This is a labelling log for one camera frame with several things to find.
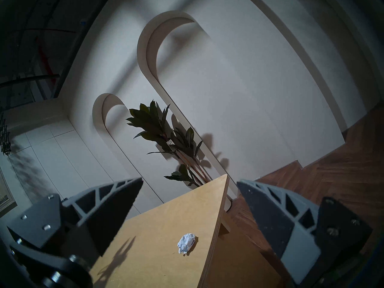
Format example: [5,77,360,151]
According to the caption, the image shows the white crumpled paper ball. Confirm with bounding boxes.
[177,233,197,255]

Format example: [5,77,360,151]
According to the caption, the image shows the tall green leafy plant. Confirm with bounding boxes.
[126,100,212,187]

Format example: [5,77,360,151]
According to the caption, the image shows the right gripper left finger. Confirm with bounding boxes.
[7,177,143,268]

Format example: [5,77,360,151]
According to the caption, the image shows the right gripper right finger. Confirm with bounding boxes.
[236,179,372,285]

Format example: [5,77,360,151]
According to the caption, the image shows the light wooden table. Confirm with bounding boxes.
[89,174,290,288]

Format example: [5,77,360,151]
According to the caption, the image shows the framed wall picture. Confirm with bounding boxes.
[0,167,17,217]

